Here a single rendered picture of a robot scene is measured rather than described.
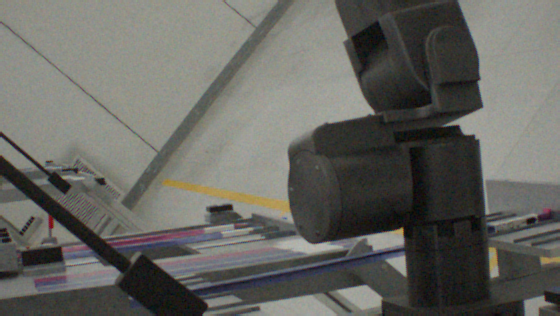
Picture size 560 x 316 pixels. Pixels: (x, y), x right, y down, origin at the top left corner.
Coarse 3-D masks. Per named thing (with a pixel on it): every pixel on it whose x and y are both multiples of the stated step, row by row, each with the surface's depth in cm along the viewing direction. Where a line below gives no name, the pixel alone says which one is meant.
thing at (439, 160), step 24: (408, 144) 69; (432, 144) 70; (456, 144) 70; (432, 168) 70; (456, 168) 70; (480, 168) 71; (432, 192) 70; (456, 192) 70; (480, 192) 71; (432, 216) 70; (456, 216) 70; (480, 216) 71
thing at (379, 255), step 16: (352, 256) 122; (368, 256) 122; (384, 256) 123; (400, 256) 123; (272, 272) 120; (288, 272) 120; (304, 272) 120; (320, 272) 121; (192, 288) 117; (208, 288) 117; (224, 288) 118; (240, 288) 118
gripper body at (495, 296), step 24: (408, 240) 72; (432, 240) 70; (456, 240) 70; (480, 240) 71; (408, 264) 72; (432, 264) 70; (456, 264) 70; (480, 264) 70; (408, 288) 72; (432, 288) 70; (456, 288) 70; (480, 288) 70; (384, 312) 76; (408, 312) 71; (432, 312) 68; (456, 312) 67; (480, 312) 68; (504, 312) 68
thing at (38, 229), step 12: (24, 168) 713; (36, 168) 695; (48, 168) 667; (60, 168) 648; (72, 168) 686; (96, 204) 728; (0, 216) 710; (96, 216) 728; (12, 228) 713; (36, 228) 682; (60, 228) 653; (108, 228) 657; (24, 240) 642; (36, 240) 648; (72, 240) 655
